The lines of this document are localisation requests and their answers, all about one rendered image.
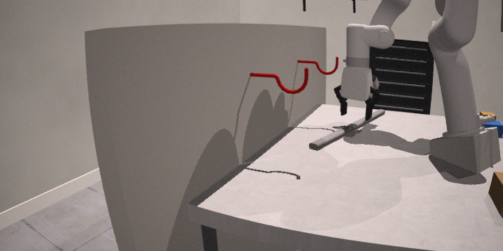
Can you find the grey panel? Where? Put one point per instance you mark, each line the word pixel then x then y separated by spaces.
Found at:
pixel 174 109

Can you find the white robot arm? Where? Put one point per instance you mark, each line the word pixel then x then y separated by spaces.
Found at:
pixel 452 31

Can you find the tan cardboard box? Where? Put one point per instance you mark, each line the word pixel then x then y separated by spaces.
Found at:
pixel 496 191
pixel 486 114

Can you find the grey metal rod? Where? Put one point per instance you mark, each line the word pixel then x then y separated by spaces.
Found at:
pixel 343 131

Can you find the blue block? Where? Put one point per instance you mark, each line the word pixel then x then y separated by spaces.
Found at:
pixel 495 124

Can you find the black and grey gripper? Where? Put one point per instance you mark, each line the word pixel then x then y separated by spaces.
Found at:
pixel 356 84

